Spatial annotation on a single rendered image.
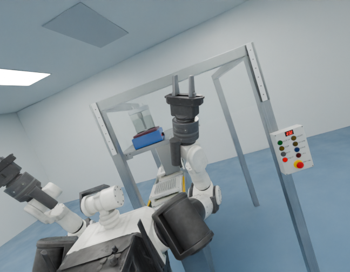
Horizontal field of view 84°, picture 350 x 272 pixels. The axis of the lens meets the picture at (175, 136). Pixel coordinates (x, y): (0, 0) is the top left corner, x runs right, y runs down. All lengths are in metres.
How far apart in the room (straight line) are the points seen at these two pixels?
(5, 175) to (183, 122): 0.63
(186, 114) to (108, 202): 0.35
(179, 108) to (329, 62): 4.34
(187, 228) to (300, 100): 4.24
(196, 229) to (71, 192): 6.12
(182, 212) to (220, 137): 3.95
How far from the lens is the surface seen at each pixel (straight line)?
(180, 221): 0.58
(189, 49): 4.48
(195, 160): 0.66
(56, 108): 6.02
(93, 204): 0.65
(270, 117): 1.31
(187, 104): 0.59
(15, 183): 0.87
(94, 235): 0.69
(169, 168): 1.32
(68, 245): 0.76
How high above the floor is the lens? 1.50
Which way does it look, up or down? 8 degrees down
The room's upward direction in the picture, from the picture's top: 20 degrees counter-clockwise
